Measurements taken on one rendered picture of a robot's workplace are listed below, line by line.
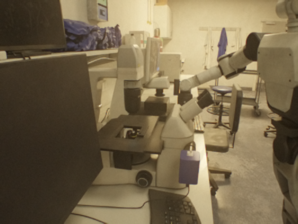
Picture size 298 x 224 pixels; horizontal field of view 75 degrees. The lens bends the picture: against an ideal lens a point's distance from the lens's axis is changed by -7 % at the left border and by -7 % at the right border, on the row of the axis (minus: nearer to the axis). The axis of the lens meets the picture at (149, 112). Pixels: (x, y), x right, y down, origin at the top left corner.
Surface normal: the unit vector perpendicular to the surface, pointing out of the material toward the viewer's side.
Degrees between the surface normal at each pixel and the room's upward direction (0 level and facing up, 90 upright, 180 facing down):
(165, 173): 90
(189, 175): 90
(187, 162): 90
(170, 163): 90
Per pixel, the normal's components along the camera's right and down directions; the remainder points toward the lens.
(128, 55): -0.18, 0.13
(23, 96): 0.98, 0.00
